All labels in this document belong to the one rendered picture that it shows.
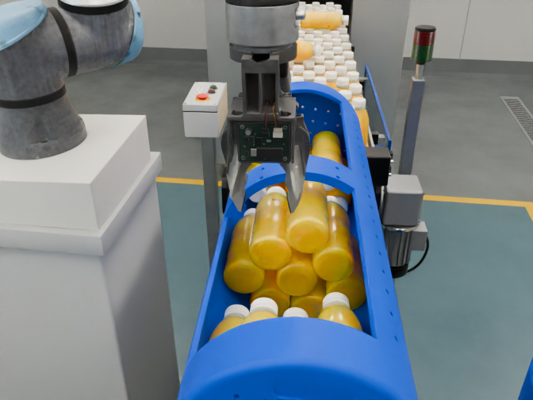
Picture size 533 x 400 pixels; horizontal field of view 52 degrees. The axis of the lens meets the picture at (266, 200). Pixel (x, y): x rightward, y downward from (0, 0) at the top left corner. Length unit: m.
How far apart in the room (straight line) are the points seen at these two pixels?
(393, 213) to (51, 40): 1.09
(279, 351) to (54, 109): 0.60
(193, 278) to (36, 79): 1.81
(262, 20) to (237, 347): 0.33
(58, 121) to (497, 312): 2.11
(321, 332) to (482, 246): 2.50
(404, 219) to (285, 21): 1.19
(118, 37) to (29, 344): 0.60
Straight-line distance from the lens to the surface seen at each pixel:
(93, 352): 1.12
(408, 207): 1.66
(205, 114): 1.56
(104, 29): 0.99
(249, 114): 0.56
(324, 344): 0.58
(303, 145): 0.64
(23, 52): 0.96
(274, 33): 0.55
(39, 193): 0.94
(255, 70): 0.55
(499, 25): 5.74
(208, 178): 1.74
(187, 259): 2.78
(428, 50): 1.78
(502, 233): 3.20
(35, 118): 0.99
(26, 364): 1.22
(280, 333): 0.59
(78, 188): 0.90
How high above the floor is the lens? 1.64
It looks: 30 degrees down
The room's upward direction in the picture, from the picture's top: straight up
